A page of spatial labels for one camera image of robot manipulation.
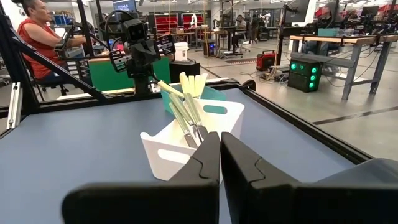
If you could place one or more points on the black wall monitor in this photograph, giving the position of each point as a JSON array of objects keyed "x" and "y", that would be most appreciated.
[{"x": 124, "y": 5}]

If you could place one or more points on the seated person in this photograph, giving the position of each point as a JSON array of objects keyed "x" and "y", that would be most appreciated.
[{"x": 37, "y": 37}]

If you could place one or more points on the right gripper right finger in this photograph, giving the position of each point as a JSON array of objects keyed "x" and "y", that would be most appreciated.
[{"x": 280, "y": 202}]

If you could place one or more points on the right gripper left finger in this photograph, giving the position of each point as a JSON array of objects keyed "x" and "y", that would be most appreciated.
[{"x": 140, "y": 202}]

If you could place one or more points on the white plastic bin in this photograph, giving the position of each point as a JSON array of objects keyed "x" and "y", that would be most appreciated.
[{"x": 174, "y": 155}]

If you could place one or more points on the black computer with green lights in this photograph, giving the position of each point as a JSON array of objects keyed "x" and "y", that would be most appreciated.
[{"x": 304, "y": 74}]

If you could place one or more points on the white bucket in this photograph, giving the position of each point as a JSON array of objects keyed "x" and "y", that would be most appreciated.
[{"x": 181, "y": 51}]

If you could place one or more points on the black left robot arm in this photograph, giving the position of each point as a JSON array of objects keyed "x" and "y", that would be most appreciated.
[{"x": 141, "y": 82}]

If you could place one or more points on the distant person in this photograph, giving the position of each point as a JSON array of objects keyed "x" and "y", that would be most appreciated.
[{"x": 240, "y": 26}]

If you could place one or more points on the black box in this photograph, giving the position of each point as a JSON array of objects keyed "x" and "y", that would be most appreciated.
[{"x": 185, "y": 70}]

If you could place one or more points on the black standing desk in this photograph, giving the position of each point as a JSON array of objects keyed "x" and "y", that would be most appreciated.
[{"x": 230, "y": 31}]

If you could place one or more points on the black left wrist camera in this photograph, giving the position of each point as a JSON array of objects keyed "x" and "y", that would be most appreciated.
[{"x": 136, "y": 29}]

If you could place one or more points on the green panel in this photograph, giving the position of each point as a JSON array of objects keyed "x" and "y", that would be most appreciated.
[{"x": 105, "y": 76}]

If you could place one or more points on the grey-blue table mat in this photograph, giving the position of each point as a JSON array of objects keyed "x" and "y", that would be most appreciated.
[{"x": 77, "y": 143}]

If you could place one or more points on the red portable generator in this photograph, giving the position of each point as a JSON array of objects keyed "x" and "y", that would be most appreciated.
[{"x": 265, "y": 60}]

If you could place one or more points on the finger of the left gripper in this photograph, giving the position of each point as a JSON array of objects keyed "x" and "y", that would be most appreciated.
[
  {"x": 119, "y": 60},
  {"x": 166, "y": 44}
]

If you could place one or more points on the silver aluminium extrusion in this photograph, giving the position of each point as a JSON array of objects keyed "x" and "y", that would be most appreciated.
[{"x": 14, "y": 105}]

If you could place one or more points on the wooden top workbench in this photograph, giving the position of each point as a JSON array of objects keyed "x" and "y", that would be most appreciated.
[{"x": 342, "y": 40}]

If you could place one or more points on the teal plastic bin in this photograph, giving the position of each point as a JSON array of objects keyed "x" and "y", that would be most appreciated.
[{"x": 214, "y": 93}]

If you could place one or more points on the red bin shelf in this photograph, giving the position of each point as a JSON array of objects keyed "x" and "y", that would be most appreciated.
[
  {"x": 192, "y": 20},
  {"x": 166, "y": 23}
]

